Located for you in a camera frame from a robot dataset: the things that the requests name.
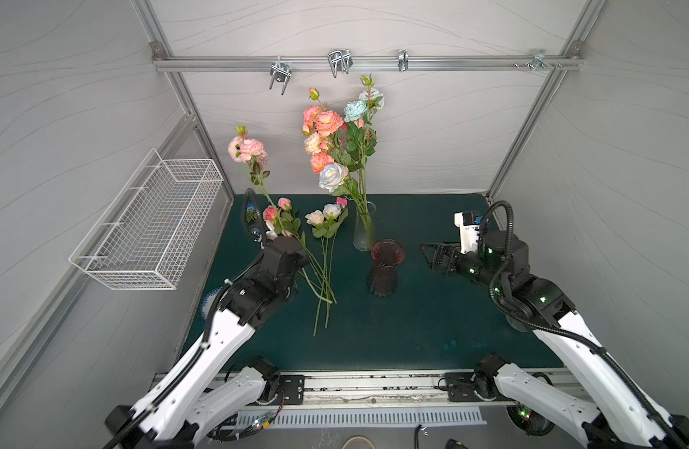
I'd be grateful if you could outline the red ribbed glass vase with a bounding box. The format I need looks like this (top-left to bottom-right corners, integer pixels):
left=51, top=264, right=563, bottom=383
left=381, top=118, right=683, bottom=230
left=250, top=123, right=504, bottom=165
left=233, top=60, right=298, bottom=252
left=367, top=239, right=406, bottom=297

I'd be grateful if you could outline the clear glass vase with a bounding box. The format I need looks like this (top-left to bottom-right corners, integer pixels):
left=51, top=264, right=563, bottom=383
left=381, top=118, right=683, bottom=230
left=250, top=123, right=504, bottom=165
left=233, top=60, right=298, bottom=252
left=353, top=200, right=376, bottom=252

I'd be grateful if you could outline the white rose stem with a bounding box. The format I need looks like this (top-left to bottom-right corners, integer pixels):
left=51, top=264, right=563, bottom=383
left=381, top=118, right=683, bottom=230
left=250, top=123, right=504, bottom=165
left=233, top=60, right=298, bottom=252
left=319, top=163, right=369, bottom=213

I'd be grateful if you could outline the pale blue flower stem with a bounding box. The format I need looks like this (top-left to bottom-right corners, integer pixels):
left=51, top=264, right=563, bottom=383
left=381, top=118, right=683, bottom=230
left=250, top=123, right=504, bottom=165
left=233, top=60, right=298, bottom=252
left=343, top=74, right=385, bottom=171

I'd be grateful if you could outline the peach multi-bloom rose stem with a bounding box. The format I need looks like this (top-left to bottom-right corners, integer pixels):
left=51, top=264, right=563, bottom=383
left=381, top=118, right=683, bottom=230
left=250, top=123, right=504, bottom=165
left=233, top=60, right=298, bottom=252
left=304, top=133, right=335, bottom=174

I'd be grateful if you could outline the pink rose stem with bud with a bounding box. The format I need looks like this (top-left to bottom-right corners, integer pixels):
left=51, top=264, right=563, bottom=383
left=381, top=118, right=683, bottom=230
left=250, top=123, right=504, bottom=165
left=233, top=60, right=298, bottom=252
left=228, top=125, right=336, bottom=305

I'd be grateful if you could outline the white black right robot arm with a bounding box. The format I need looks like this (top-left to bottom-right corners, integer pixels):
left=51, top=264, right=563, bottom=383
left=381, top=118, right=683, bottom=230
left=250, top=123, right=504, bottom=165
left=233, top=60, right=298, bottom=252
left=419, top=200, right=689, bottom=448

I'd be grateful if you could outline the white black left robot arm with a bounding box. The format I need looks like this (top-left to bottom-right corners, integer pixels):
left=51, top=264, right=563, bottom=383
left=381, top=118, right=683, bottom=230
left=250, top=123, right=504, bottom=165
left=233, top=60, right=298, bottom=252
left=105, top=189, right=309, bottom=448

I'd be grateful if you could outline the pink rose flower bunch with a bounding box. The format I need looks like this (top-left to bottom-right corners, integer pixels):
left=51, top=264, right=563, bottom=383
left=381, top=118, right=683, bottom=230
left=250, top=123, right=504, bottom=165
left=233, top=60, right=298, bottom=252
left=263, top=198, right=348, bottom=336

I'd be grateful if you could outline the metal bolt clamp right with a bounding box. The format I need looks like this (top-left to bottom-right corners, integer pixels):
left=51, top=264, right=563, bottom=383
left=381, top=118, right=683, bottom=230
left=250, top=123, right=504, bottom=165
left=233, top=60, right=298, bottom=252
left=513, top=50, right=563, bottom=73

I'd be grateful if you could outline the metal hook clamp middle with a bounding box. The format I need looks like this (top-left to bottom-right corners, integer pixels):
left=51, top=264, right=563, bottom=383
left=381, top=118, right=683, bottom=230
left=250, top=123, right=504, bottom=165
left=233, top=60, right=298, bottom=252
left=327, top=49, right=353, bottom=79

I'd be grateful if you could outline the metal hook clamp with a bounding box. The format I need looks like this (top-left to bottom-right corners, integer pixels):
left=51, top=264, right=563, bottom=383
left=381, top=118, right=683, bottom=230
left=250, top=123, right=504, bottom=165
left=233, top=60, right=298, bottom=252
left=327, top=49, right=353, bottom=79
left=269, top=60, right=292, bottom=95

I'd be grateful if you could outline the blue white ceramic bowl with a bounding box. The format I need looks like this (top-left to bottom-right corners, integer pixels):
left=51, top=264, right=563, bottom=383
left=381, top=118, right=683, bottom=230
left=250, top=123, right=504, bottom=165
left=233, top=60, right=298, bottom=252
left=200, top=287, right=222, bottom=320

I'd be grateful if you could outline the metal hook clamp left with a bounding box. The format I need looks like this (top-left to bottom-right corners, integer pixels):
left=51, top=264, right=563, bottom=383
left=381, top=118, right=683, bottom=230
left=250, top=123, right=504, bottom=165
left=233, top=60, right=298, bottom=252
left=269, top=60, right=292, bottom=95

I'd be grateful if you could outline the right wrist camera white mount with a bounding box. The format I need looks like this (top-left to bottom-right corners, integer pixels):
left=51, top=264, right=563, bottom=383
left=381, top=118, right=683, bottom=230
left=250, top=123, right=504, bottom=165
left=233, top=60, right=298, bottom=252
left=454, top=211, right=482, bottom=254

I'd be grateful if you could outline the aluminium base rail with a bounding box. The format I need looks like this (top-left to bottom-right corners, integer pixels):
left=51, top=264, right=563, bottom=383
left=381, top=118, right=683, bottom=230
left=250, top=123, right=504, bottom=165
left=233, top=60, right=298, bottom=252
left=147, top=369, right=587, bottom=408

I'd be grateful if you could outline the metal ring clamp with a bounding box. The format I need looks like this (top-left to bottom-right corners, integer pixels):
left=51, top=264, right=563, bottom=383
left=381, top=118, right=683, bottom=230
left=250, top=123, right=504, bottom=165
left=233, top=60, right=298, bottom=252
left=398, top=50, right=409, bottom=72

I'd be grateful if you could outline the white slotted cable duct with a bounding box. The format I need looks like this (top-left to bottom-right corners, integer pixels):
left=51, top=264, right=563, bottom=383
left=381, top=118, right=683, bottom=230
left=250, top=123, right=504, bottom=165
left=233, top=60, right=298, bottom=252
left=231, top=407, right=487, bottom=432

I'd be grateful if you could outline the white wire basket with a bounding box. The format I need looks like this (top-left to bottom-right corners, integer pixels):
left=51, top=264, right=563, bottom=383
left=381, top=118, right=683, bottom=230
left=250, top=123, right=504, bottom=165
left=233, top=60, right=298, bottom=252
left=69, top=149, right=223, bottom=291

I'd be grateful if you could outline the aluminium crossbar rail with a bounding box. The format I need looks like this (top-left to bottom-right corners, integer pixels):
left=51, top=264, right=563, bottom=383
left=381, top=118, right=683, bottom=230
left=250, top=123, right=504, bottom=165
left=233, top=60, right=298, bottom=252
left=154, top=52, right=585, bottom=73

